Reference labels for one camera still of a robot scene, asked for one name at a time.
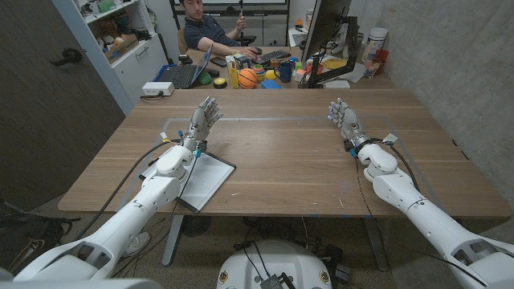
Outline black keyboard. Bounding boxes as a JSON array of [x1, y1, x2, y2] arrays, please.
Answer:
[[256, 49, 291, 65]]

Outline yellow bottle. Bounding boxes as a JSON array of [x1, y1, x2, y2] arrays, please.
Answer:
[[225, 55, 240, 90]]

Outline flat white box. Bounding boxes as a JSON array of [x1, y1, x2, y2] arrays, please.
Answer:
[[323, 79, 351, 90]]

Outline white sneaker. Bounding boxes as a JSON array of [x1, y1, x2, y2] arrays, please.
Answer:
[[122, 231, 152, 258]]

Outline orange basketball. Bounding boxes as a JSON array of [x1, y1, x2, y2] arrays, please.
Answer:
[[238, 67, 259, 90]]

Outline white canister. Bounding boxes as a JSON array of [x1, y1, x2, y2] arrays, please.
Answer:
[[361, 26, 390, 63]]

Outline yellow plate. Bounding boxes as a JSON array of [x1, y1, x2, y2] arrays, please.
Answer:
[[320, 58, 349, 71]]

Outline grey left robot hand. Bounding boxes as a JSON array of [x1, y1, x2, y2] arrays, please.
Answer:
[[181, 96, 224, 153]]

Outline small whiteboard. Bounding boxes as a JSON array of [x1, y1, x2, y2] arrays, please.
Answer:
[[138, 151, 237, 214]]

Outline round black fan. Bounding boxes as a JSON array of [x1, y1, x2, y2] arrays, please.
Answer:
[[180, 215, 213, 238]]

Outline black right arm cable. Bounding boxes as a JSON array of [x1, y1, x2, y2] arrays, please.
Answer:
[[371, 138, 421, 193]]

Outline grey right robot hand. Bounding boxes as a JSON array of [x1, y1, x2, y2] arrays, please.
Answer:
[[327, 97, 373, 152]]

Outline cardboard box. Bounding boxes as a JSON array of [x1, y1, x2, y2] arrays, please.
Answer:
[[103, 33, 140, 64]]

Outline black door handle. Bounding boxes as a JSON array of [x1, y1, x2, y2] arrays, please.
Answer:
[[49, 47, 84, 67]]

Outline seated man in dark polo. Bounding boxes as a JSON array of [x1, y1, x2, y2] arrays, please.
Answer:
[[178, 0, 260, 59]]

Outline colourful small box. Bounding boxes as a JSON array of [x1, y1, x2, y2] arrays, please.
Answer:
[[234, 52, 252, 70]]

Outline white shelf cabinet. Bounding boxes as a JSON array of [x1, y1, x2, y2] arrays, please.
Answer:
[[51, 0, 169, 116]]

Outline white power box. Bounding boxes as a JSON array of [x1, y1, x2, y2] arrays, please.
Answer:
[[141, 81, 176, 97]]

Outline black computer monitor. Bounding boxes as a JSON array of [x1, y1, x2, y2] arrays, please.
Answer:
[[300, 0, 353, 63]]

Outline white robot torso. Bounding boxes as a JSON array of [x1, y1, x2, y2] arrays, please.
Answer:
[[216, 239, 333, 289]]

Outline black backpack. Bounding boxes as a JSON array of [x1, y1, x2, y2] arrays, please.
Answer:
[[0, 200, 81, 274]]

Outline colourful stacking cups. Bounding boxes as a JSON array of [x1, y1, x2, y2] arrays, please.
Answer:
[[252, 63, 267, 83]]

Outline dark wooden door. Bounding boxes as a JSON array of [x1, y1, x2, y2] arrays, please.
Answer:
[[0, 0, 126, 212]]

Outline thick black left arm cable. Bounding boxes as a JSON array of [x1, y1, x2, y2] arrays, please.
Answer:
[[74, 138, 182, 242]]

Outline clear glass jar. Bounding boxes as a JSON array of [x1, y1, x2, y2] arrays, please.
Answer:
[[363, 59, 378, 79]]

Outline open black laptop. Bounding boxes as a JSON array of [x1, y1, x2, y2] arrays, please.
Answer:
[[158, 43, 214, 90]]

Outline dark blue mug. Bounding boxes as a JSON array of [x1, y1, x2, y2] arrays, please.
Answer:
[[274, 61, 295, 83]]

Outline grey table leg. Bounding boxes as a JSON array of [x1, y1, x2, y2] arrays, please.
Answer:
[[363, 218, 390, 272], [161, 215, 185, 267]]

